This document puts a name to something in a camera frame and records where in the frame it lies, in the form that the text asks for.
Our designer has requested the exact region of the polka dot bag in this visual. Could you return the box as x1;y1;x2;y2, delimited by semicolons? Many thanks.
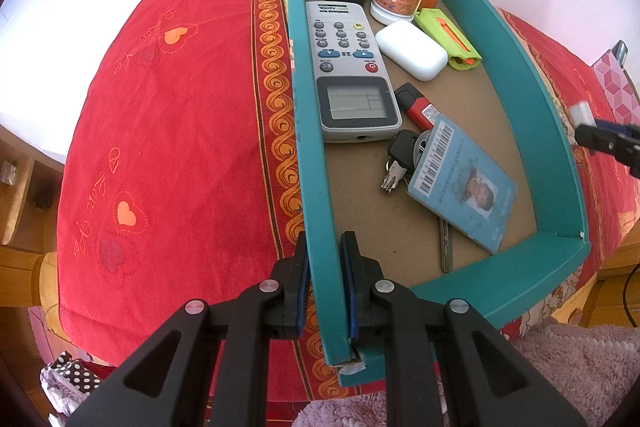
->
40;349;108;415

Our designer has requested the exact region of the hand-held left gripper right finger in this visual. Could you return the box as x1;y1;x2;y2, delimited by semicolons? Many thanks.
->
341;231;588;427

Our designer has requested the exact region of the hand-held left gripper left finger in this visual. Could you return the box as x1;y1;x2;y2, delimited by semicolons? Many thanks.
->
65;231;313;427

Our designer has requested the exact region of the grey remote control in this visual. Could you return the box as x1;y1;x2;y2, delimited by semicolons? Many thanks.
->
305;0;403;143

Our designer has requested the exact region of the black cable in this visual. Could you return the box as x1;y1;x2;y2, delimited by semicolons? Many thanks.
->
620;274;637;324

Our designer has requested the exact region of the pink fluffy blanket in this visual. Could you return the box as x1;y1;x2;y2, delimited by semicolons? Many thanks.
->
295;322;640;427

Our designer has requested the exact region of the pink patterned box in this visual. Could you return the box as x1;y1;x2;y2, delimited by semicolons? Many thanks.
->
591;48;640;128

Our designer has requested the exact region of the bunch of keys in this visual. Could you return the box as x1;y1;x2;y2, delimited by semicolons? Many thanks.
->
381;130;453;274

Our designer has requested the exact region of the teal cardboard box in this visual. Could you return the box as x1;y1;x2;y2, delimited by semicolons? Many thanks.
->
287;0;592;389

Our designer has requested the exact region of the green utility knife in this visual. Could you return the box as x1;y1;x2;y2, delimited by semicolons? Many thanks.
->
414;8;483;72

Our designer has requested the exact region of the pale blue ID card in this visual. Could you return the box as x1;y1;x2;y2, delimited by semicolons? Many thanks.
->
406;114;519;255

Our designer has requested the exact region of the red printed tablecloth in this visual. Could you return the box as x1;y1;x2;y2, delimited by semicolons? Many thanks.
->
52;0;640;403

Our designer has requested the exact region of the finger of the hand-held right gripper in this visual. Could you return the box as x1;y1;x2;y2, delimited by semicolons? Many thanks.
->
574;120;640;180

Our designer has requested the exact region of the wooden shelf unit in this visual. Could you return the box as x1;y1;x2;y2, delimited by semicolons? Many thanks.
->
0;124;66;308

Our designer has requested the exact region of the red tube with black cap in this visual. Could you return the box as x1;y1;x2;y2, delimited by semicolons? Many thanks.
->
393;83;437;130

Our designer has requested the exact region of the wooden nightstand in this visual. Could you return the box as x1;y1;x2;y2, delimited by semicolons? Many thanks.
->
550;232;640;328

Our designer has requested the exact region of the white earbuds case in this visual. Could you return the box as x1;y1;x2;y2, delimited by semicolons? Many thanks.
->
375;20;449;82

